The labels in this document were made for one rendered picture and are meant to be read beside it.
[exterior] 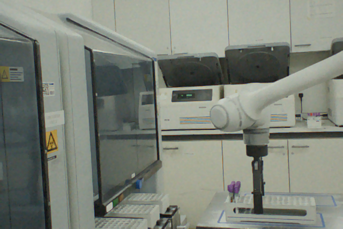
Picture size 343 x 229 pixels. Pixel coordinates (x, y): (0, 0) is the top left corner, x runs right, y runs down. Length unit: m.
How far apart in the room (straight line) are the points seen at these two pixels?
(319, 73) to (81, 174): 0.73
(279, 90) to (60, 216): 0.70
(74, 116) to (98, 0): 3.06
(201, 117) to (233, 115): 2.19
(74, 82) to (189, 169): 2.56
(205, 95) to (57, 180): 2.59
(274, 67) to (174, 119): 0.99
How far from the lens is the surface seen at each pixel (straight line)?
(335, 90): 3.49
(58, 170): 0.97
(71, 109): 1.02
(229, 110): 1.26
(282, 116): 3.41
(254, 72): 3.81
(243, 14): 3.72
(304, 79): 1.28
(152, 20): 3.85
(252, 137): 1.44
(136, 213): 1.49
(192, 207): 3.60
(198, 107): 3.44
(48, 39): 0.95
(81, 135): 1.07
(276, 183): 3.47
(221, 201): 1.73
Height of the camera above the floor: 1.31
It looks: 3 degrees down
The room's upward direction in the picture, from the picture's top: 3 degrees counter-clockwise
